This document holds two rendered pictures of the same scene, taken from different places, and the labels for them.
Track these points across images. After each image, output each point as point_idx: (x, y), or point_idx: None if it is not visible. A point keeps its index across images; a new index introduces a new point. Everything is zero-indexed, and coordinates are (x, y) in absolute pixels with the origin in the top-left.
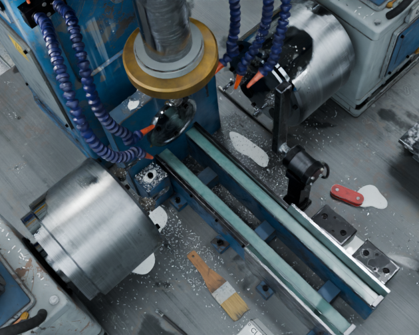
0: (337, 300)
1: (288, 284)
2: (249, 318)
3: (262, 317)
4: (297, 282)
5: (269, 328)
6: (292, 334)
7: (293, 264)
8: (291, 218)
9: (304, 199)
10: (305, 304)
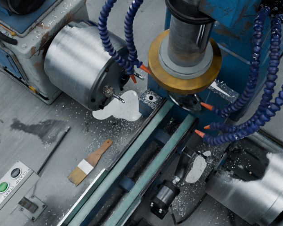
0: None
1: (82, 203)
2: (70, 186)
3: (72, 195)
4: (84, 209)
5: (65, 201)
6: (62, 217)
7: (112, 212)
8: (133, 199)
9: (158, 211)
10: (68, 216)
